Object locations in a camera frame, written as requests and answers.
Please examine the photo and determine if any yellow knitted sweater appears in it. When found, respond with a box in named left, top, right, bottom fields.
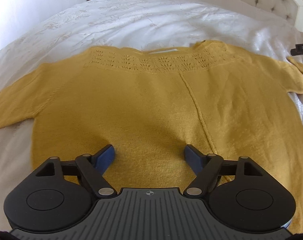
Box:
left=0, top=41, right=303, bottom=232

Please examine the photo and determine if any white embroidered bedspread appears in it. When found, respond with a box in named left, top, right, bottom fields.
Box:
left=0, top=0, right=303, bottom=231

